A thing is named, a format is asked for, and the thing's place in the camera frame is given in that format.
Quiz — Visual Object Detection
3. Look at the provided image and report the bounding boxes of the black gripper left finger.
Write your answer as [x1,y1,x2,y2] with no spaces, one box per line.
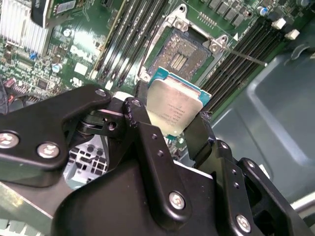
[0,80,194,223]

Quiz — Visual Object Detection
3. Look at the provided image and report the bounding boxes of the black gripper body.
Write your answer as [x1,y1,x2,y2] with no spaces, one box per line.
[50,157,231,236]

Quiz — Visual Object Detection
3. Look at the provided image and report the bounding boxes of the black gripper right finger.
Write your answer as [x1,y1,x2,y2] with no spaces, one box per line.
[184,112,311,236]

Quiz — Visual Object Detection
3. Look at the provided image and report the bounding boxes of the silver CPU chip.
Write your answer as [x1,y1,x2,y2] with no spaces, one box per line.
[145,65,213,136]

